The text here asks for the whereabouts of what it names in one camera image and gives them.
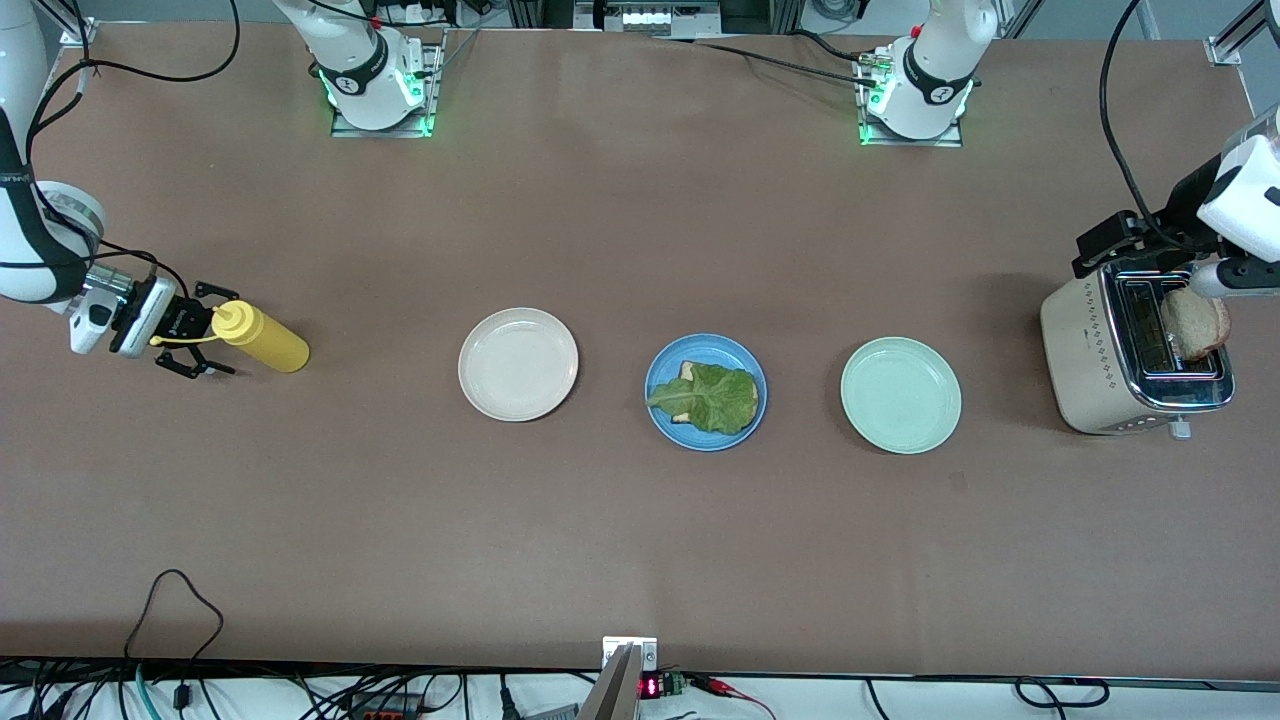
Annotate yellow mustard squeeze bottle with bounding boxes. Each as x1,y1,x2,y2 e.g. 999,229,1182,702
150,300,312,375

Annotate light crust bread slice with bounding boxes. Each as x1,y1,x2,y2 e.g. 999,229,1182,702
1160,287,1233,363

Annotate green lettuce leaf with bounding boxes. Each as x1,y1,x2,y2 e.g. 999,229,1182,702
645,362,759,436

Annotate dark crust bread slice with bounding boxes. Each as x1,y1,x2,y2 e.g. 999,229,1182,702
667,361,703,425

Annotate light green round plate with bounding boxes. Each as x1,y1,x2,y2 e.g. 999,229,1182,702
840,336,963,456

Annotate beige round plate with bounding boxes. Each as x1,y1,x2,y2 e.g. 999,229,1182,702
458,307,580,423

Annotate blue round plate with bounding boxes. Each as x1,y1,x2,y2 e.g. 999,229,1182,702
644,333,769,453

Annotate beige chrome toaster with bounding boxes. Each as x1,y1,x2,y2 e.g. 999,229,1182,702
1039,244,1237,441

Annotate silver control box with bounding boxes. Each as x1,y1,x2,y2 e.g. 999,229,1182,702
575,0,723,36

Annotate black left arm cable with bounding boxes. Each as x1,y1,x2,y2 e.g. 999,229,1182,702
1098,0,1201,251

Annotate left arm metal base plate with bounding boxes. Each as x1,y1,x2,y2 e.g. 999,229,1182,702
858,50,966,149

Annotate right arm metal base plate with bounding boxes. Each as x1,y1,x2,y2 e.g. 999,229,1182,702
330,28,447,139

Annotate thin black looped cable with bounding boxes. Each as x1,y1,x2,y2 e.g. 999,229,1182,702
125,569,225,661

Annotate black cable at arm base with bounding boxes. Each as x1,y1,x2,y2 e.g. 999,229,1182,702
650,30,891,89

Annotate coiled black cable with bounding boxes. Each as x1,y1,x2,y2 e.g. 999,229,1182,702
1014,677,1111,710

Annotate silver camera mount bracket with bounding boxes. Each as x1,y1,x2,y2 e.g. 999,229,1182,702
601,636,660,673

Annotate grey camera support bar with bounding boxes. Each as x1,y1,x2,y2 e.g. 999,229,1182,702
577,643,643,720

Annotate red and black clip wires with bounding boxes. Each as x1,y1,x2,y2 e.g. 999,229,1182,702
688,674,779,720

